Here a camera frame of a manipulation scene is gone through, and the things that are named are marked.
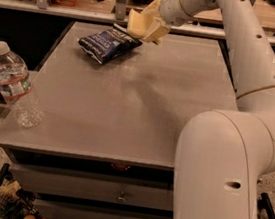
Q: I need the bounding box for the black metal stand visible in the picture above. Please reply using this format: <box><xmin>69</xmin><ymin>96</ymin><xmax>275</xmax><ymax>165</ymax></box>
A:
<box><xmin>257</xmin><ymin>193</ymin><xmax>275</xmax><ymax>219</ymax></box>

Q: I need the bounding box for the clear plastic water bottle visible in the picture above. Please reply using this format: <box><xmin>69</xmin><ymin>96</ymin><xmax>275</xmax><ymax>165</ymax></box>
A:
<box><xmin>0</xmin><ymin>41</ymin><xmax>44</xmax><ymax>128</ymax></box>

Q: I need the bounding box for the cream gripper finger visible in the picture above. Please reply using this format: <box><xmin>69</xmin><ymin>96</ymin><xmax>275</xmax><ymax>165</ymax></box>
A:
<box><xmin>141</xmin><ymin>0</ymin><xmax>161</xmax><ymax>17</ymax></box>
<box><xmin>142</xmin><ymin>17</ymin><xmax>170</xmax><ymax>45</ymax></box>

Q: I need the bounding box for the black wire basket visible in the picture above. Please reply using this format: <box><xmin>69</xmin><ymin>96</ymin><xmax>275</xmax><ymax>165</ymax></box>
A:
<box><xmin>0</xmin><ymin>164</ymin><xmax>47</xmax><ymax>219</ymax></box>

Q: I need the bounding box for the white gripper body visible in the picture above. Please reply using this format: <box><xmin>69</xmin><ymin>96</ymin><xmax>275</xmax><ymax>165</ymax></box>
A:
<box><xmin>159</xmin><ymin>0</ymin><xmax>196</xmax><ymax>26</ymax></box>

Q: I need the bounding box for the blue chip bag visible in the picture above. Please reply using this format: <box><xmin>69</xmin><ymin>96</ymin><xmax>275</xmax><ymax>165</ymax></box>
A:
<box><xmin>78</xmin><ymin>24</ymin><xmax>142</xmax><ymax>65</ymax></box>

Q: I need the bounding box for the yellow sponge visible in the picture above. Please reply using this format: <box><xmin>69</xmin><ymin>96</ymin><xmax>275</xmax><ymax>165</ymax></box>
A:
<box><xmin>127</xmin><ymin>9</ymin><xmax>154</xmax><ymax>38</ymax></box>

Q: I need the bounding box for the grey drawer cabinet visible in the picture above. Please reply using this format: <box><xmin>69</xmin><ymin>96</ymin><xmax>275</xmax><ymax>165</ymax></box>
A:
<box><xmin>0</xmin><ymin>22</ymin><xmax>235</xmax><ymax>219</ymax></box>

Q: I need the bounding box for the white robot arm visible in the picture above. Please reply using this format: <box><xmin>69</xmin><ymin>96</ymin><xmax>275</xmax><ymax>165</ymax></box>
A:
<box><xmin>157</xmin><ymin>0</ymin><xmax>275</xmax><ymax>219</ymax></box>

